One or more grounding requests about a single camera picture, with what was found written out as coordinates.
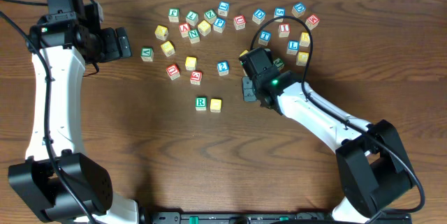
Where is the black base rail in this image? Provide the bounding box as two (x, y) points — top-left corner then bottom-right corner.
(138, 201), (413, 224)

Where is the yellow C letter block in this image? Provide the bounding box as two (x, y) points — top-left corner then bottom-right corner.
(185, 57), (197, 71)

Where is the blue P letter block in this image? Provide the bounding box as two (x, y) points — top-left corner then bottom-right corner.
(213, 17), (226, 33)

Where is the blue L letter block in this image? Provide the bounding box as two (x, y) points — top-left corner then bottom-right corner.
(286, 40), (300, 55)

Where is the red E letter block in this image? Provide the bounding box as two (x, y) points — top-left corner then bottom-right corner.
(190, 71), (203, 85)

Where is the blue top letter block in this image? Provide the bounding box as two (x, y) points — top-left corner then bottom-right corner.
(218, 1), (230, 17)

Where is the green R letter block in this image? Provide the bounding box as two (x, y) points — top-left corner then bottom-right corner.
(195, 97), (207, 111)

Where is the blue 5 number block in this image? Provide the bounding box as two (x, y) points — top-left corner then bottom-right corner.
(274, 7), (286, 22)

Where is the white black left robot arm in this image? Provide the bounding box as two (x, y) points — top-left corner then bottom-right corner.
(8, 7), (149, 223)

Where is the red M letter block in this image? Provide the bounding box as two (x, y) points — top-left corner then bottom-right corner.
(305, 14), (320, 30)

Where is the red u block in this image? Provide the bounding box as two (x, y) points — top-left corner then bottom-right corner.
(166, 64), (181, 80)
(233, 15), (247, 30)

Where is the yellow O letter block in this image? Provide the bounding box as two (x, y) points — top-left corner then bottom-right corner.
(210, 98), (222, 113)

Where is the red U block lower left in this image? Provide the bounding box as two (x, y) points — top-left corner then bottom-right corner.
(166, 64), (181, 80)

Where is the red U block upper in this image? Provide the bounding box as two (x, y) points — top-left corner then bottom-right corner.
(233, 15), (247, 30)

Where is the red A letter block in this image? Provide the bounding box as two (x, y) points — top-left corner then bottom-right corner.
(179, 23), (191, 38)

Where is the blue D letter block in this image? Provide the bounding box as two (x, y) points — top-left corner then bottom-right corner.
(252, 8), (266, 24)

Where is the green L letter block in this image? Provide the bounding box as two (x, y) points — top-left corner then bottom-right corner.
(186, 10), (199, 27)

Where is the green J letter block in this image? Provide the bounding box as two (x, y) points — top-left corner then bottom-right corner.
(273, 58), (285, 70)

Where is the blue T letter block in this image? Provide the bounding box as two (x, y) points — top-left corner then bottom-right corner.
(258, 30), (272, 46)

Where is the green V letter block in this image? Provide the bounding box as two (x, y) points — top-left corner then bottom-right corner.
(140, 47), (154, 61)

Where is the red I letter block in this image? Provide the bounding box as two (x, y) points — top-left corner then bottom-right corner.
(278, 23), (291, 38)

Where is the yellow S letter block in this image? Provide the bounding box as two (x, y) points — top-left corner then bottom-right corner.
(161, 41), (175, 57)

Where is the green Z letter block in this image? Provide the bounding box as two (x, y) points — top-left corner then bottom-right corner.
(204, 9), (217, 24)

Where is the blue 2 number block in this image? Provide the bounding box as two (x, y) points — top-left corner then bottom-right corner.
(217, 61), (229, 76)

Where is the green N letter block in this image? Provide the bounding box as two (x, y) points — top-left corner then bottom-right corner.
(188, 29), (200, 44)

